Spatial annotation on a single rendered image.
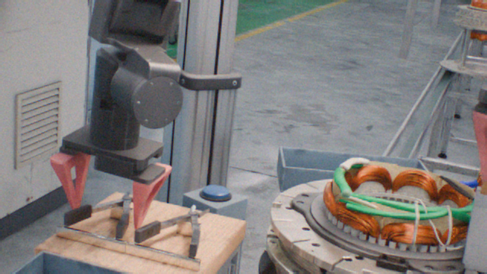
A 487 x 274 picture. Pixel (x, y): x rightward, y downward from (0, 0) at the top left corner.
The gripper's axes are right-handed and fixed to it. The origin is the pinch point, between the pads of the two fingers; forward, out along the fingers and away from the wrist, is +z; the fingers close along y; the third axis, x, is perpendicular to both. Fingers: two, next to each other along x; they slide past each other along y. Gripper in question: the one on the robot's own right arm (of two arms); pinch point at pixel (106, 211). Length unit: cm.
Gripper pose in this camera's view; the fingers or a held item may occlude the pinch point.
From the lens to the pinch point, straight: 91.2
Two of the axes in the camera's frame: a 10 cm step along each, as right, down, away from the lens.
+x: 3.0, -2.8, 9.1
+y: 9.4, 2.4, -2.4
